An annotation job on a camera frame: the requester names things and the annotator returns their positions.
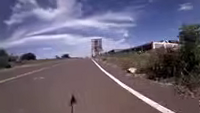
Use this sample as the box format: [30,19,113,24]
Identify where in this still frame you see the tall scaffold tower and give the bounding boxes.
[90,37,104,58]

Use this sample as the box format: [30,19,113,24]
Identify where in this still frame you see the pale stone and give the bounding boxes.
[127,66,138,75]

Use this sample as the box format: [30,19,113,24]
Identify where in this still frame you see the small dark trees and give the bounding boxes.
[55,53,72,60]

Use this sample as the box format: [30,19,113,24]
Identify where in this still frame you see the long low white building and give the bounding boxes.
[101,39,181,56]

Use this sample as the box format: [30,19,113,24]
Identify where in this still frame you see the robot's own part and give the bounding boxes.
[68,93,89,113]

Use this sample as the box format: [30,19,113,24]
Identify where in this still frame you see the dark round tree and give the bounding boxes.
[20,51,37,62]

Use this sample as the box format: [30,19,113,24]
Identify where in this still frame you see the green roadside bushes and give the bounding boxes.
[142,23,200,88]

